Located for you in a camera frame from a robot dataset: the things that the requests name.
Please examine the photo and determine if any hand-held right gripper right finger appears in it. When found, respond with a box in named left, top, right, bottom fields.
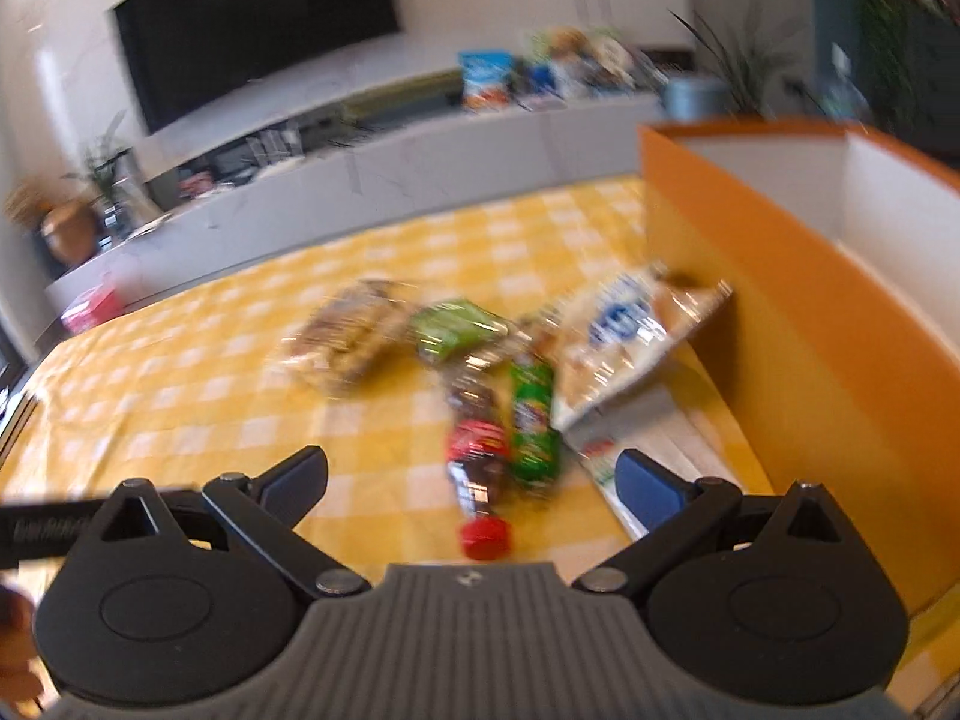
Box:
left=574, top=448, right=857, bottom=593

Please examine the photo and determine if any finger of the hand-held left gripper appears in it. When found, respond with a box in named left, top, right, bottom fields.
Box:
left=0, top=496, right=113, bottom=565

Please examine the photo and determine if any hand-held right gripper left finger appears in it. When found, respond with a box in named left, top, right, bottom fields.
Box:
left=97, top=445, right=370, bottom=598

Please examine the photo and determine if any clear bag of biscuits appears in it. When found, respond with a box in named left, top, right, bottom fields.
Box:
left=281, top=279, right=421, bottom=395

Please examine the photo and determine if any white and blue snack bag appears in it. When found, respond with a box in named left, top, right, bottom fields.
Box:
left=536, top=262, right=732, bottom=432

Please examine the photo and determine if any red-capped dark drink bottle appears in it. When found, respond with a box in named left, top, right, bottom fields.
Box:
left=444, top=356, right=515, bottom=560

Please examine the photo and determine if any orange cardboard box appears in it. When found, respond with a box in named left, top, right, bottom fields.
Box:
left=637, top=120, right=960, bottom=616

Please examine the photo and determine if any green raisin packet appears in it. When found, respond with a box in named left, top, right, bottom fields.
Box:
left=409, top=298, right=511, bottom=365

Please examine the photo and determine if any person's left hand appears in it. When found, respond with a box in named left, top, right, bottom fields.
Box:
left=0, top=586, right=40, bottom=704

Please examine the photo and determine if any white tissue pack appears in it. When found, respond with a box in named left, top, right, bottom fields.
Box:
left=566, top=390, right=740, bottom=541

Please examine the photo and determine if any yellow checked tablecloth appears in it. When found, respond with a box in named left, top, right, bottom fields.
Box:
left=0, top=174, right=960, bottom=720

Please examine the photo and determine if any pink storage box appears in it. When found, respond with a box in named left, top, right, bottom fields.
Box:
left=60, top=281, right=121, bottom=337

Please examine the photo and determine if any brown round vase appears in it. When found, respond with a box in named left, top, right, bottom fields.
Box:
left=41, top=199, right=98, bottom=263

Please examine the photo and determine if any white marble media console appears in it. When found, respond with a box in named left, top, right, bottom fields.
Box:
left=45, top=86, right=668, bottom=316

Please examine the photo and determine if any green plant in glass vase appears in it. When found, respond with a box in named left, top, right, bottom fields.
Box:
left=64, top=112, right=140, bottom=233

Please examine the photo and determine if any grey round trash can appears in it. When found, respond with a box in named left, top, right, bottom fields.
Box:
left=664, top=75, right=728, bottom=121

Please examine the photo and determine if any long-leaf potted plant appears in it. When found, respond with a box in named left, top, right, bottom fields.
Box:
left=667, top=7, right=796, bottom=119

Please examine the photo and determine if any blue water jug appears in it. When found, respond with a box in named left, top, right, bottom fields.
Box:
left=821, top=45, right=871, bottom=121

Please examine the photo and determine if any trailing ivy plant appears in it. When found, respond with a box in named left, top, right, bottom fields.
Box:
left=847, top=0, right=925, bottom=128

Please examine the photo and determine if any black wall television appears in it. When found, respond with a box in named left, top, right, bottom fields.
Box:
left=112, top=0, right=400, bottom=134

